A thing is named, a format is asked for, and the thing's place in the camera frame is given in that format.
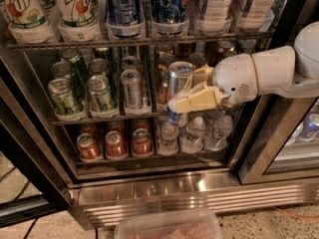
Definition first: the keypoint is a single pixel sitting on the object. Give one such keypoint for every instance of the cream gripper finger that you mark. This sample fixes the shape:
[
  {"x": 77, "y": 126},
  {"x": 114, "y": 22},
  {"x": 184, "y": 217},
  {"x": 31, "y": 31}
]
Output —
[
  {"x": 203, "y": 76},
  {"x": 194, "y": 101}
]

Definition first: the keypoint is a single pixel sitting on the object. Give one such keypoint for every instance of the white rounded gripper body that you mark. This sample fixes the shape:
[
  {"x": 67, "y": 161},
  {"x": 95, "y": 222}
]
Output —
[{"x": 235, "y": 78}]

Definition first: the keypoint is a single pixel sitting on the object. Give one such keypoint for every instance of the silver red bull can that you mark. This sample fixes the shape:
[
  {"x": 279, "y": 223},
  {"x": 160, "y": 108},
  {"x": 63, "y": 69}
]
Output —
[
  {"x": 132, "y": 82},
  {"x": 179, "y": 79}
]

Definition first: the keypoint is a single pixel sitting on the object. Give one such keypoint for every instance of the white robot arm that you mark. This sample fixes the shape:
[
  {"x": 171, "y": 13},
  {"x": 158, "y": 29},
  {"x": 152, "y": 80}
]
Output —
[{"x": 290, "y": 71}]

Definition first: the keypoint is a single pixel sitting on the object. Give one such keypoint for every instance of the gold can front left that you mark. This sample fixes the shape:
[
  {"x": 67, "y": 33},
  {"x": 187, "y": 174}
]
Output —
[{"x": 163, "y": 87}]

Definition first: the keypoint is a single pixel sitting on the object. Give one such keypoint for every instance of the water bottle middle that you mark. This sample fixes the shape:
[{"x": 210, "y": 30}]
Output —
[{"x": 191, "y": 141}]

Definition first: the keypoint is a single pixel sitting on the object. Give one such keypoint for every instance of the water bottle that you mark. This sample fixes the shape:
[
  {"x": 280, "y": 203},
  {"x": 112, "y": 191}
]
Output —
[
  {"x": 217, "y": 138},
  {"x": 168, "y": 139},
  {"x": 191, "y": 141}
]

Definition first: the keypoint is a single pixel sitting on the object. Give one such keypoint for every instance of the red can front right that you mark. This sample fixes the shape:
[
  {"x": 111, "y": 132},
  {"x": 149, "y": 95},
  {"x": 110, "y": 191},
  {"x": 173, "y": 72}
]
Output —
[{"x": 142, "y": 143}]

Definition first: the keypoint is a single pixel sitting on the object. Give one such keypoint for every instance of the blue can behind glass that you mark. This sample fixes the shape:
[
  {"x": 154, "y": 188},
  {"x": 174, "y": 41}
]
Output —
[{"x": 310, "y": 127}]

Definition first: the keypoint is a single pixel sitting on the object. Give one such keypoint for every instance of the red can front middle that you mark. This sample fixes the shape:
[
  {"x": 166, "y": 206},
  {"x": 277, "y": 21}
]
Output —
[{"x": 115, "y": 144}]

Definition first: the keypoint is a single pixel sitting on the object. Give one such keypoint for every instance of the green can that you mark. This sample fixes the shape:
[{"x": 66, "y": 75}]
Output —
[
  {"x": 100, "y": 92},
  {"x": 63, "y": 97}
]

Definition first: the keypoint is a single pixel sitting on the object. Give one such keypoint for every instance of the stainless steel fridge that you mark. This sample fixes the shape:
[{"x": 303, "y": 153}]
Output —
[{"x": 263, "y": 164}]

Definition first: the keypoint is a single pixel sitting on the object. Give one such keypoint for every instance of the red can front left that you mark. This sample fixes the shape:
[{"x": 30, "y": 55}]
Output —
[{"x": 87, "y": 146}]

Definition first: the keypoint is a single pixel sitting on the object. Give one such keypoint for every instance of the green can front left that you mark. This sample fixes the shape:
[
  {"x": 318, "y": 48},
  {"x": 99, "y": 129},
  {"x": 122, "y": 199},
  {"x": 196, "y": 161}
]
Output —
[{"x": 63, "y": 97}]

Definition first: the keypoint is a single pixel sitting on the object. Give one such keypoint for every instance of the water bottle right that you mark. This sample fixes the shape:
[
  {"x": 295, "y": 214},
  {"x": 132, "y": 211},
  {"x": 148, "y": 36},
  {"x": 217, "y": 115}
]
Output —
[{"x": 217, "y": 138}]

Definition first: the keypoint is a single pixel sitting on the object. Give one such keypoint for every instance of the water bottle left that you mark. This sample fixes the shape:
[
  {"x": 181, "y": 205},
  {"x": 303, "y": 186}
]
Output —
[{"x": 168, "y": 139}]

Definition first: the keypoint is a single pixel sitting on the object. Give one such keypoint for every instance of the blue bottle right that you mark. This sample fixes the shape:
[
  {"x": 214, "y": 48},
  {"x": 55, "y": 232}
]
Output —
[{"x": 169, "y": 16}]

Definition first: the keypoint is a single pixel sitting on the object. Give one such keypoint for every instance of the blue bottle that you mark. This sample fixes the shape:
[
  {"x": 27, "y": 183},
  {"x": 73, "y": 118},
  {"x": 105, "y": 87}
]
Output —
[
  {"x": 169, "y": 16},
  {"x": 125, "y": 19}
]

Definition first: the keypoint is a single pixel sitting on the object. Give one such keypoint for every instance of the white bottle right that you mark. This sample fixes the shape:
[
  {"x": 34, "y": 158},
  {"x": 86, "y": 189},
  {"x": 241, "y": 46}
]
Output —
[{"x": 249, "y": 15}]

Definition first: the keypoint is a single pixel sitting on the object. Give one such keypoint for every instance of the white bottle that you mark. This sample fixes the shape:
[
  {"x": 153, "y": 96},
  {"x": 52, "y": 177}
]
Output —
[
  {"x": 249, "y": 15},
  {"x": 211, "y": 17}
]

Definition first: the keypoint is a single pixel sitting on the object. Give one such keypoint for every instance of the white bottle left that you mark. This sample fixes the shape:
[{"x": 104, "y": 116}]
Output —
[{"x": 211, "y": 17}]

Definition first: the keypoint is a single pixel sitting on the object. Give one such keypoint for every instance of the blue bottle left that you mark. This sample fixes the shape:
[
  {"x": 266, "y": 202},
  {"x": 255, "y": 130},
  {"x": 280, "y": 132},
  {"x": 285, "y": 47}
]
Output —
[{"x": 125, "y": 19}]

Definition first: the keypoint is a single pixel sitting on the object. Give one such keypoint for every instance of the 7up bottle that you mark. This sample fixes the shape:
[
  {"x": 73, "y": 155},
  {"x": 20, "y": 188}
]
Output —
[
  {"x": 28, "y": 21},
  {"x": 79, "y": 20}
]

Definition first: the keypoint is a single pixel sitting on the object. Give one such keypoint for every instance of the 7up bottle left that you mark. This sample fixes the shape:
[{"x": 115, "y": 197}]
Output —
[{"x": 28, "y": 21}]

